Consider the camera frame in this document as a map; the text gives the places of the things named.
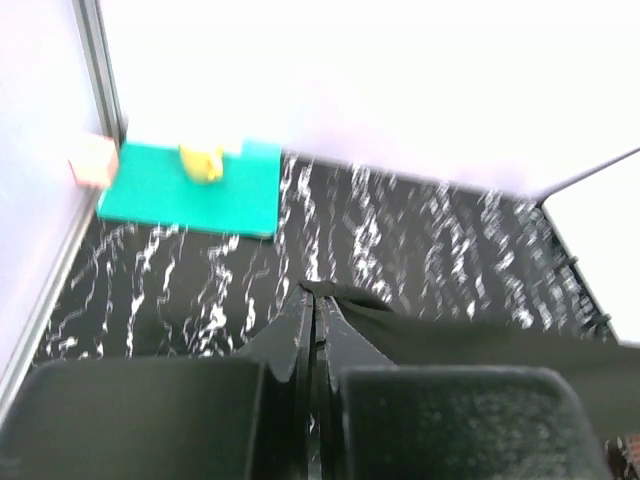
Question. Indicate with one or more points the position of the black t shirt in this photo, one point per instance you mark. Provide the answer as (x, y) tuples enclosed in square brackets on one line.
[(604, 375)]

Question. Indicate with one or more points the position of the yellow cup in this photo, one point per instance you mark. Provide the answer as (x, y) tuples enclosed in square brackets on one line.
[(202, 167)]

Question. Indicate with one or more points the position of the green book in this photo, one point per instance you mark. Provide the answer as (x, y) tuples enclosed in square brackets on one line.
[(152, 188)]

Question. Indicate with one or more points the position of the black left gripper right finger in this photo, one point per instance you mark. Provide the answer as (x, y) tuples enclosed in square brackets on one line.
[(378, 420)]

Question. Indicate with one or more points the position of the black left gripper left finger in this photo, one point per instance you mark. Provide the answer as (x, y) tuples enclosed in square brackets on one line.
[(239, 417)]

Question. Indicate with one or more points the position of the pink cube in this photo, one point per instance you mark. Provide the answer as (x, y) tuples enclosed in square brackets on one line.
[(94, 161)]

